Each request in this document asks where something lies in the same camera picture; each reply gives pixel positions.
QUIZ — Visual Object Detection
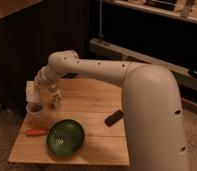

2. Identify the black remote control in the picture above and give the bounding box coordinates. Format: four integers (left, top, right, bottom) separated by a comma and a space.
105, 110, 124, 127

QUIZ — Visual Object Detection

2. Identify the metal rail beam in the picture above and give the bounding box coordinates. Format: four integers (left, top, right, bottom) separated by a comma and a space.
89, 38, 197, 91

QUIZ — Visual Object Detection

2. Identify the orange carrot toy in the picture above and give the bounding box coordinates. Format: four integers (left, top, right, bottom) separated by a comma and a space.
25, 129, 48, 136

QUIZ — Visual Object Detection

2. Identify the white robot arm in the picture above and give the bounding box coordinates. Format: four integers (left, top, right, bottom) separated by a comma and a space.
36, 50, 190, 171

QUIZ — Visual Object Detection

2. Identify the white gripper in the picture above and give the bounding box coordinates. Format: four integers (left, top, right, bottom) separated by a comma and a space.
33, 75, 62, 108

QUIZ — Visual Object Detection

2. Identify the wooden shelf with items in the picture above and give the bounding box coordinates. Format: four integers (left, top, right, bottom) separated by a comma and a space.
104, 0, 197, 24

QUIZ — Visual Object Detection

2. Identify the green glass bowl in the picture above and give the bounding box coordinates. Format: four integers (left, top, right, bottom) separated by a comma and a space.
46, 119, 85, 157

